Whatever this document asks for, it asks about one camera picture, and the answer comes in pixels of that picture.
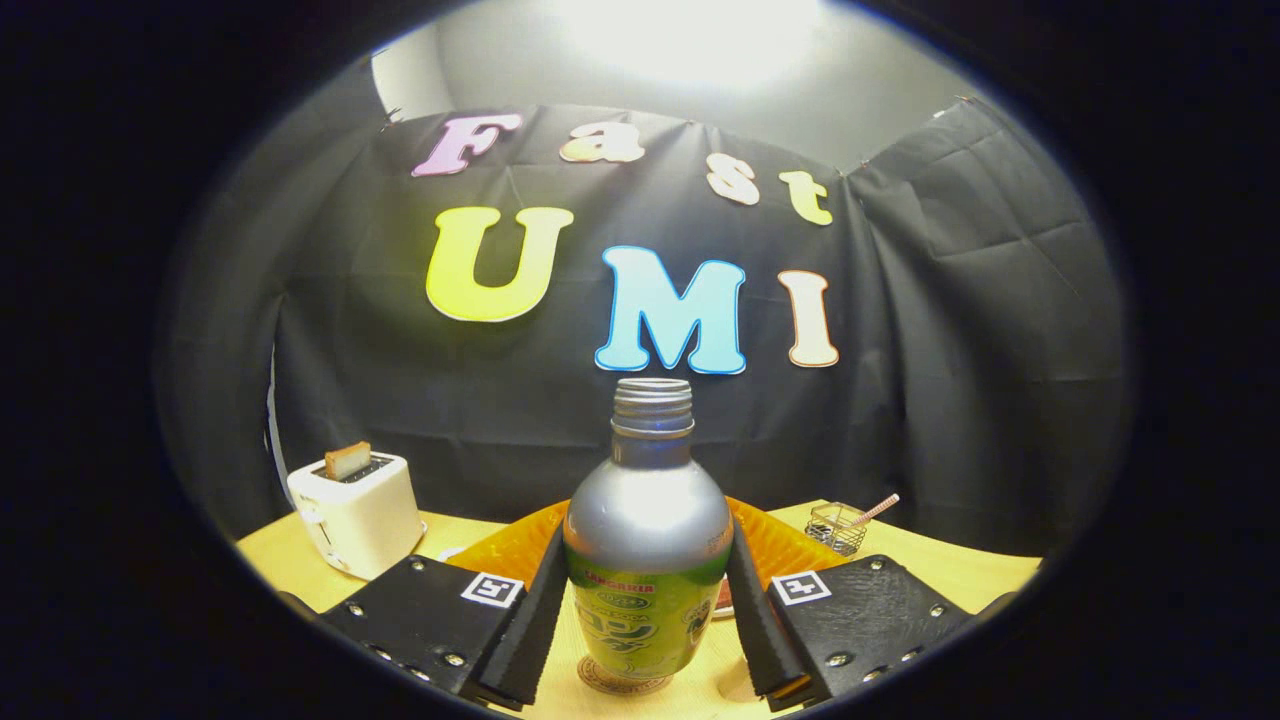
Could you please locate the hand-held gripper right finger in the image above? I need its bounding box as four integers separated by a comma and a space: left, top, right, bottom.
724, 498, 1018, 713

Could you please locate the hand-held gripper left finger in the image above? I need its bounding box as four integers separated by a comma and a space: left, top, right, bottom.
318, 500, 571, 713

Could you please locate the round cork coaster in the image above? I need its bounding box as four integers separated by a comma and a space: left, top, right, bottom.
577, 655, 674, 697

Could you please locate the silver bottle with green label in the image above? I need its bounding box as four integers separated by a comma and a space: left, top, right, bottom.
562, 378, 734, 681

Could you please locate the white toaster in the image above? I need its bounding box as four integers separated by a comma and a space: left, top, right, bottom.
287, 452, 428, 582

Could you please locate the wooden table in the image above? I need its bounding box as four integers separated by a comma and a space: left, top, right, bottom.
235, 500, 1043, 720

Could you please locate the toast slice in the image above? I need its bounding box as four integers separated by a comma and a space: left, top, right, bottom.
323, 441, 373, 481

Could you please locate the wire basket holder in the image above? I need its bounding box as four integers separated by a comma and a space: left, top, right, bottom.
805, 502, 869, 557

